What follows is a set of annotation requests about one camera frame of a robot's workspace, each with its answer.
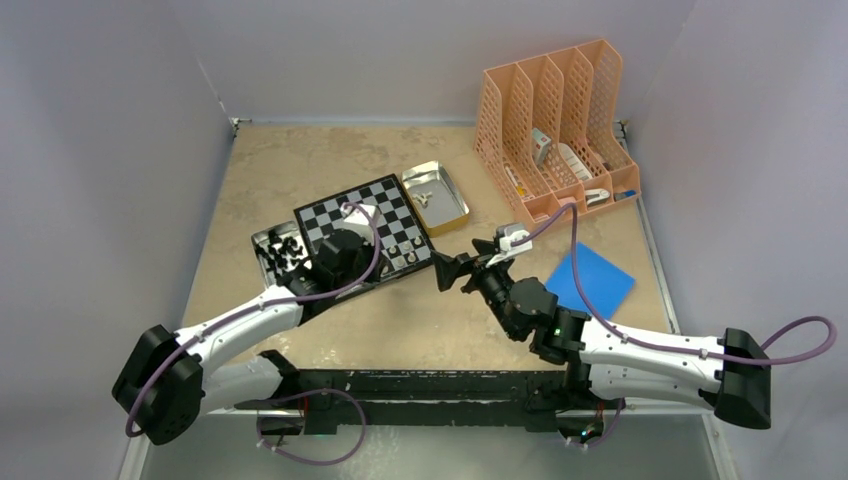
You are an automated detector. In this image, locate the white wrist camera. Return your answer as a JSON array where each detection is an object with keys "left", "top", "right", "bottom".
[
  {"left": 489, "top": 223, "right": 533, "bottom": 265},
  {"left": 340, "top": 203, "right": 382, "bottom": 236}
]

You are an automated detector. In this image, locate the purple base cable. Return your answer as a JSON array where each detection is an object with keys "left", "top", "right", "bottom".
[{"left": 256, "top": 387, "right": 368, "bottom": 466}]

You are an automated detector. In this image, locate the orange file organizer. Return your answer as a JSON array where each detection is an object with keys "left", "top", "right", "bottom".
[{"left": 473, "top": 39, "right": 642, "bottom": 228}]

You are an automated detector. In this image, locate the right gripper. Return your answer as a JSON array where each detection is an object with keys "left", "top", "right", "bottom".
[{"left": 430, "top": 239, "right": 521, "bottom": 341}]

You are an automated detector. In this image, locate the white stapler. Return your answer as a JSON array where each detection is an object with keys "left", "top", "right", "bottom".
[{"left": 585, "top": 188, "right": 611, "bottom": 208}]

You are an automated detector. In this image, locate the black base bar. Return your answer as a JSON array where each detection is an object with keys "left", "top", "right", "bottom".
[{"left": 236, "top": 351, "right": 622, "bottom": 438}]

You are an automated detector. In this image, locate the yellow tray of white pieces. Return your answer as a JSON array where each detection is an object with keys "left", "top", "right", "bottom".
[{"left": 401, "top": 161, "right": 470, "bottom": 237}]

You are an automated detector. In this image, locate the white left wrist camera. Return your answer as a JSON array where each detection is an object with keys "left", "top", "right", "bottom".
[{"left": 340, "top": 203, "right": 382, "bottom": 236}]

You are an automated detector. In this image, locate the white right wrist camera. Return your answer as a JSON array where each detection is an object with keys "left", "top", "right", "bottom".
[{"left": 489, "top": 223, "right": 533, "bottom": 265}]

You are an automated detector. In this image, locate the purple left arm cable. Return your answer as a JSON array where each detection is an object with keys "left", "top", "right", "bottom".
[{"left": 124, "top": 201, "right": 384, "bottom": 439}]

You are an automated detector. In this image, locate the blue flat sheet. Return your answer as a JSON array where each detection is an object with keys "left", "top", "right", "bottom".
[{"left": 545, "top": 242, "right": 635, "bottom": 321}]

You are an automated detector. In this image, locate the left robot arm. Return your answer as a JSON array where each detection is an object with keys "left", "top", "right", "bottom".
[{"left": 112, "top": 229, "right": 389, "bottom": 445}]

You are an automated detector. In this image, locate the silver tray of black pieces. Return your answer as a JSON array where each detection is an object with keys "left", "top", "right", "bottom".
[{"left": 250, "top": 220, "right": 311, "bottom": 287}]

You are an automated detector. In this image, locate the black and white chessboard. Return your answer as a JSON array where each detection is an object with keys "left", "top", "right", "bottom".
[{"left": 293, "top": 174, "right": 433, "bottom": 297}]

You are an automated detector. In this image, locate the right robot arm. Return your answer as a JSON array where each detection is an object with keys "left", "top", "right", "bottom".
[{"left": 432, "top": 239, "right": 772, "bottom": 430}]

